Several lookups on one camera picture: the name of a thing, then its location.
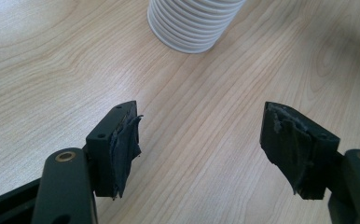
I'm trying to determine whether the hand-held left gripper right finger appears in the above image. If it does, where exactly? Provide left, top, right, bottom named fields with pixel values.
left=259, top=101, right=341, bottom=201

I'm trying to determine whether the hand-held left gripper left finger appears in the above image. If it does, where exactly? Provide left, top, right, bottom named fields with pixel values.
left=85, top=100, right=144, bottom=200

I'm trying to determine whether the stack of white paper cups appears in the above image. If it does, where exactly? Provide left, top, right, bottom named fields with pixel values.
left=146, top=0, right=247, bottom=54

